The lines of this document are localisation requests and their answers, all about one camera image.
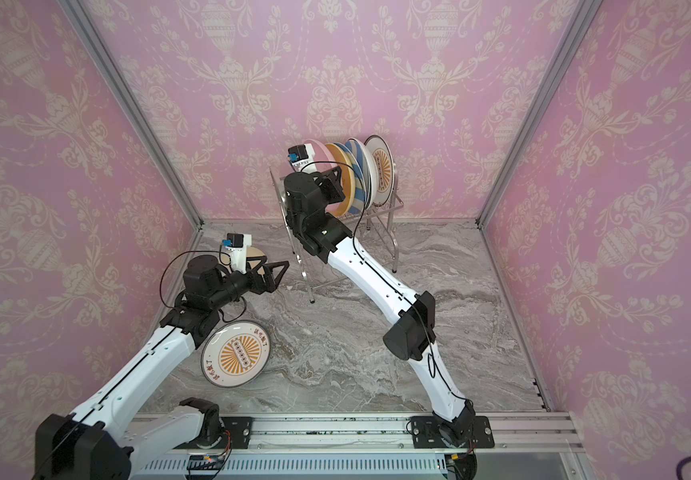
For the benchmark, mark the left aluminium corner post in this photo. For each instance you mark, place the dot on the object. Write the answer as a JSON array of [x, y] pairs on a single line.
[[80, 18]]

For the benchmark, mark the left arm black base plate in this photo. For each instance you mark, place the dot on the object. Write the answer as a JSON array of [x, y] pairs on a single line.
[[234, 431]]

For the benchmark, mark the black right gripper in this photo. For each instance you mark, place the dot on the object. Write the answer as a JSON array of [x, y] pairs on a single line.
[[331, 185]]

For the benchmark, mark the black white floral plate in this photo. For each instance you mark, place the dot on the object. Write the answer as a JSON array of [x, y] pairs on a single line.
[[373, 182]]

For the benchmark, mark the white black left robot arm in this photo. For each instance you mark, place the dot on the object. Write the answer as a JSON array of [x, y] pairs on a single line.
[[95, 440]]

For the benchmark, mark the blue white striped plate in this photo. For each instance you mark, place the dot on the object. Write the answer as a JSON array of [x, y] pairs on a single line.
[[358, 151], [359, 195]]

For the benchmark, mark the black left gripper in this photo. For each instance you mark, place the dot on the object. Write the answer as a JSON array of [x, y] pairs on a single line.
[[269, 285]]

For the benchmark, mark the cream plate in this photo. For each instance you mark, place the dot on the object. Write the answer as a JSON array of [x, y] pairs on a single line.
[[254, 250]]

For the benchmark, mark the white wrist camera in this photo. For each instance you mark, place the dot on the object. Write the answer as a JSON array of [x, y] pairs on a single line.
[[302, 158], [233, 251]]

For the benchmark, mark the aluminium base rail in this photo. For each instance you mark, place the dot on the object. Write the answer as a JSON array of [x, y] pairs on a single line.
[[377, 446]]

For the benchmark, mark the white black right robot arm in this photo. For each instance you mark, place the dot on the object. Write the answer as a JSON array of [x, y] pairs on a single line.
[[411, 315]]

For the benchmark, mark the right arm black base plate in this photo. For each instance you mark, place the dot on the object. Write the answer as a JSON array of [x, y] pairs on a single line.
[[425, 431]]

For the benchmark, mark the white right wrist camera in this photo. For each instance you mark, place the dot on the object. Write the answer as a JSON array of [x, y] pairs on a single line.
[[302, 158]]

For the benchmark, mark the orange sunburst plate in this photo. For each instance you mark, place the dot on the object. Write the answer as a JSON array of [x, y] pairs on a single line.
[[386, 177], [236, 354]]

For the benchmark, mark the aluminium corner post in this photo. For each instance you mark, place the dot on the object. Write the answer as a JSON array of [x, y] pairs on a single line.
[[80, 18], [576, 29]]

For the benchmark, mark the chrome two-tier dish rack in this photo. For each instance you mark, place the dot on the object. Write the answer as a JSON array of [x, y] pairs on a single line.
[[317, 234]]

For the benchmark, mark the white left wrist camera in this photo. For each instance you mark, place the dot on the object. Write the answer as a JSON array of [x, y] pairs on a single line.
[[233, 251]]

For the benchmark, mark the right aluminium corner post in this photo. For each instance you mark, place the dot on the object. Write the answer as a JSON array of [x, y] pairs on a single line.
[[576, 29]]

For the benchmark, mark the small circuit board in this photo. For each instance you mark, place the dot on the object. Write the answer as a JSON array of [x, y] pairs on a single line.
[[205, 463]]

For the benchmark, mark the pink plate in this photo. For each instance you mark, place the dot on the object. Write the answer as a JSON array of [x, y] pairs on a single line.
[[320, 158]]

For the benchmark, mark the blue white striped plate front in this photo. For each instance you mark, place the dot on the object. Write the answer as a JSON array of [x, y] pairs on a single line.
[[358, 151]]

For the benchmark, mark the yellow plate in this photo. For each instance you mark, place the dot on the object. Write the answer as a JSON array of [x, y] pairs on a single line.
[[346, 161]]

